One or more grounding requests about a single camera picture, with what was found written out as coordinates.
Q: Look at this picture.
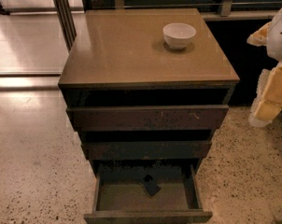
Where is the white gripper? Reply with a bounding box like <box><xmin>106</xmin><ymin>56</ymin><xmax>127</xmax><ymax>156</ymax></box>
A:
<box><xmin>247</xmin><ymin>14</ymin><xmax>282</xmax><ymax>127</ymax></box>

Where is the dark sponge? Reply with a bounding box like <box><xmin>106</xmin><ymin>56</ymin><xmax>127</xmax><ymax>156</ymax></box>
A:
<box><xmin>140</xmin><ymin>175</ymin><xmax>162</xmax><ymax>198</ymax></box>

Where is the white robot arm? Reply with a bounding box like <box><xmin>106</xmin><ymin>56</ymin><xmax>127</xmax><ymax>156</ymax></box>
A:
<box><xmin>247</xmin><ymin>8</ymin><xmax>282</xmax><ymax>127</ymax></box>

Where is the top drawer front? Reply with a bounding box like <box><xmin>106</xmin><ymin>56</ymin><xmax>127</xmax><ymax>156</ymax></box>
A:
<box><xmin>66</xmin><ymin>105</ymin><xmax>229</xmax><ymax>132</ymax></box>

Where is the brown drawer cabinet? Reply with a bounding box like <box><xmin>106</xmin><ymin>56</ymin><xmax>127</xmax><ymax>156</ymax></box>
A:
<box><xmin>57</xmin><ymin>7</ymin><xmax>241</xmax><ymax>224</ymax></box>

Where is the middle drawer front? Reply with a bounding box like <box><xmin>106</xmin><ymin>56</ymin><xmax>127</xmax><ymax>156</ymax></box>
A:
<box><xmin>81</xmin><ymin>141</ymin><xmax>211</xmax><ymax>160</ymax></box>

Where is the open bottom drawer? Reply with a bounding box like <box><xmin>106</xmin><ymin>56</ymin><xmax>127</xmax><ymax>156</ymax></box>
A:
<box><xmin>84</xmin><ymin>164</ymin><xmax>212</xmax><ymax>224</ymax></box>

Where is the white ceramic bowl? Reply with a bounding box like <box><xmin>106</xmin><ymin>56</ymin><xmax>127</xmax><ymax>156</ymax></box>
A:
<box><xmin>162</xmin><ymin>23</ymin><xmax>196</xmax><ymax>49</ymax></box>

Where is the metal door frame post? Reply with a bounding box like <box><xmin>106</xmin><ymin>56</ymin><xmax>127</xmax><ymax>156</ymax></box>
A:
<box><xmin>53</xmin><ymin>0</ymin><xmax>77</xmax><ymax>50</ymax></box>

